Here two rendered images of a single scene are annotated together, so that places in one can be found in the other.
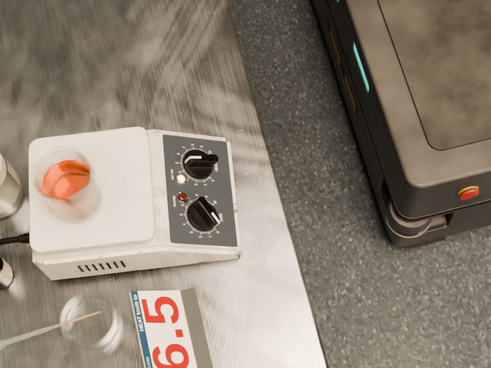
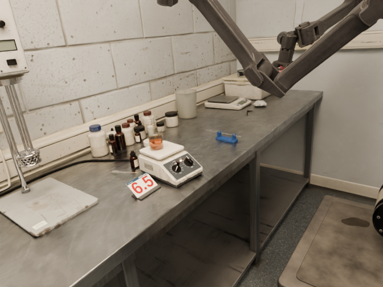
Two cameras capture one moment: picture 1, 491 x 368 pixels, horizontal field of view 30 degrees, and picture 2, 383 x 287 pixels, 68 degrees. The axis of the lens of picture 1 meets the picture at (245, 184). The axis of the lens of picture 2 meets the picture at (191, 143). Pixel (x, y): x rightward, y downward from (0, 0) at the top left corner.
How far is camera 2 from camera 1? 0.77 m
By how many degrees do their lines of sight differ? 54
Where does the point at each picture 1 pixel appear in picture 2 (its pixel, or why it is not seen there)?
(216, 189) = (186, 169)
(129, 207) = (162, 152)
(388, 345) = not seen: outside the picture
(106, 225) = (155, 152)
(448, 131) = (307, 276)
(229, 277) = (170, 189)
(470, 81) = (330, 270)
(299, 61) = not seen: hidden behind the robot
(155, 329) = (141, 181)
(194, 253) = (165, 172)
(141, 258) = (155, 167)
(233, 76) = (221, 165)
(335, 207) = not seen: outside the picture
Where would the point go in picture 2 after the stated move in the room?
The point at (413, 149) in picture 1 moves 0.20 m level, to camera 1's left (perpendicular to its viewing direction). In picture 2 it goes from (289, 273) to (242, 249)
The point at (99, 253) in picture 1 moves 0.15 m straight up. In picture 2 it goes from (149, 160) to (143, 118)
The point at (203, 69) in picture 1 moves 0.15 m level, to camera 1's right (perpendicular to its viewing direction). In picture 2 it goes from (217, 162) to (252, 172)
